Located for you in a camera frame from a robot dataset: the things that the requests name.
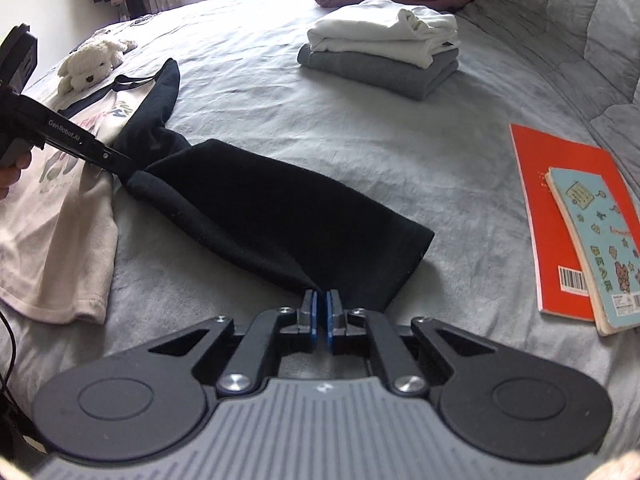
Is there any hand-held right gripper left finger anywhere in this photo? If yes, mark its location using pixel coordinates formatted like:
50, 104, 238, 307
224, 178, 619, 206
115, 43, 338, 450
147, 290, 321, 395

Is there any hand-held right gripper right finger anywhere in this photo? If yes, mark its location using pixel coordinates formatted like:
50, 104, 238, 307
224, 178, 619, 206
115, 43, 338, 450
326, 290, 497, 395

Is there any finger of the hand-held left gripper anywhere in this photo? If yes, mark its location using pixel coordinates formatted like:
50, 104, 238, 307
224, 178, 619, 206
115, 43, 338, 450
96, 145, 137, 179

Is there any beige and black raglan sweatshirt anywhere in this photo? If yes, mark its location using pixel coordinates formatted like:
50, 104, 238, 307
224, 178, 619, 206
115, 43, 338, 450
0, 57, 435, 326

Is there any person's left hand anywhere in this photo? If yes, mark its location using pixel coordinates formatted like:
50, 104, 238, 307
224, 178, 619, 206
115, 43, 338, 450
0, 152, 32, 202

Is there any white plush dog toy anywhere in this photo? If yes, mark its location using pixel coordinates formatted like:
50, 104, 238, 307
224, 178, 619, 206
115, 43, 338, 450
57, 37, 137, 93

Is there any grey bed sheet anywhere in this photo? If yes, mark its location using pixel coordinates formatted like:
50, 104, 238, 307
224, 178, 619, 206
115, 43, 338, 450
0, 0, 640, 466

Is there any red book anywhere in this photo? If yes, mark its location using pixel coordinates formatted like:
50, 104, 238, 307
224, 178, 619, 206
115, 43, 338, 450
509, 123, 636, 322

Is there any grey folded garment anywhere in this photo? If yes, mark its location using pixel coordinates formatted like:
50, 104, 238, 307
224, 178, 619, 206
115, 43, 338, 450
297, 44, 460, 101

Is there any light blue notebook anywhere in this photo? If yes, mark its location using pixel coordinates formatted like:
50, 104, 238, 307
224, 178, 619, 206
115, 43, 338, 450
545, 166, 640, 337

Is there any white folded garment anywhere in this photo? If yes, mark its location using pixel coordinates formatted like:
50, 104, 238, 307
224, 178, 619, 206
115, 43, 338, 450
306, 0, 460, 68

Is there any grey quilted headboard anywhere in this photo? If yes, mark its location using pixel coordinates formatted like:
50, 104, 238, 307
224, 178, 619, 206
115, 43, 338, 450
460, 0, 640, 126

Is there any black cable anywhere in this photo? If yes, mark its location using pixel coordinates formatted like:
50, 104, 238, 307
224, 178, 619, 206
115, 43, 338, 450
0, 310, 31, 441

